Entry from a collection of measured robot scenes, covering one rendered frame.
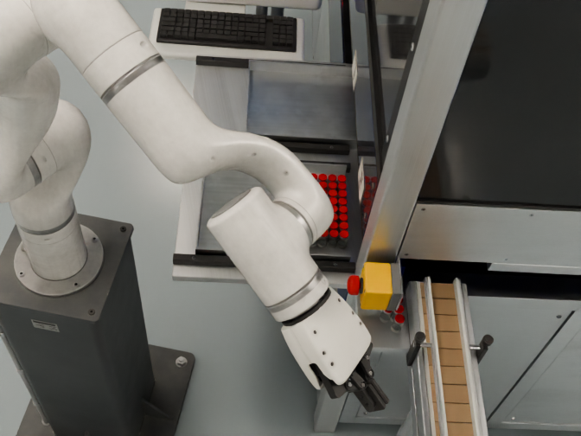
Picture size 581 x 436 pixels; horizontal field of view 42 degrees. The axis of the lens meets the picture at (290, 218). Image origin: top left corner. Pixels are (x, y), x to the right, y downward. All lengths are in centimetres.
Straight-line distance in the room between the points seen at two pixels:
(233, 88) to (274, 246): 114
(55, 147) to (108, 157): 163
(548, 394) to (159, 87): 164
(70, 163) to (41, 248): 22
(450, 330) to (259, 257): 76
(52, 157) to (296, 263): 62
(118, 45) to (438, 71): 49
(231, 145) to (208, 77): 112
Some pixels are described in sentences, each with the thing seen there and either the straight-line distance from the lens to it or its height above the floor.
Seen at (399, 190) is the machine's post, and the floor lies 124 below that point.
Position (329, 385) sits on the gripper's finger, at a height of 141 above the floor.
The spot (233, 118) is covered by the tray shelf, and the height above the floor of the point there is 88.
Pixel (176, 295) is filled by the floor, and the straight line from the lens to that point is 266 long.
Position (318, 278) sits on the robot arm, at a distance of 95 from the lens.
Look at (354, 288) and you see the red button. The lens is 152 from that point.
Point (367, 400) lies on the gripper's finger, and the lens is 102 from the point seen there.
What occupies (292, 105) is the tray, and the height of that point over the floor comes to 88.
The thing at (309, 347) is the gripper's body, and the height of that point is 145.
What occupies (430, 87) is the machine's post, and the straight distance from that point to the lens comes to 120.
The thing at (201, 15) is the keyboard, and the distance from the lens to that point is 231.
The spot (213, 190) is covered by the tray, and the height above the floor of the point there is 88.
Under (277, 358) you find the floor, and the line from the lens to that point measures 255.
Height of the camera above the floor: 231
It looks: 54 degrees down
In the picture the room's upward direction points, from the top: 8 degrees clockwise
